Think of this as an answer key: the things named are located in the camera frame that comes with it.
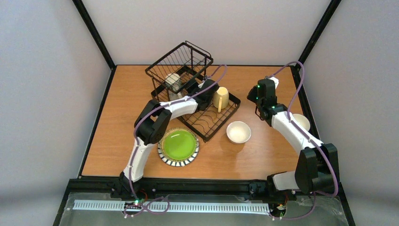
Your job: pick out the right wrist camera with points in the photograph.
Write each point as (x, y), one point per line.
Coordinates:
(275, 80)

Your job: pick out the green plate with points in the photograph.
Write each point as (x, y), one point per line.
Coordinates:
(179, 144)

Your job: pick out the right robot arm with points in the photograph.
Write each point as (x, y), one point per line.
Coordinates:
(317, 168)

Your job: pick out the white bowl at right edge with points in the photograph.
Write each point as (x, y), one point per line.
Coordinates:
(303, 121)

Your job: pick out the yellow ceramic mug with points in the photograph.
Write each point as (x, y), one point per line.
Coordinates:
(221, 99)

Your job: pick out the black wire dish rack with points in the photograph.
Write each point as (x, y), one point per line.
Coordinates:
(191, 63)

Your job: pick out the tall patterned ceramic cup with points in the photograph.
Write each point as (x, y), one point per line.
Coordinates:
(173, 83)

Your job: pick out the white cable duct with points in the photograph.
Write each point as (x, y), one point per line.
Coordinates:
(189, 207)

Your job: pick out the striped plate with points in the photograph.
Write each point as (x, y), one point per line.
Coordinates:
(175, 163)

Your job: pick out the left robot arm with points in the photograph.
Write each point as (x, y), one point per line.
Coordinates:
(151, 125)

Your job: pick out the black enclosure frame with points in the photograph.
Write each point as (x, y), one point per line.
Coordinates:
(112, 185)

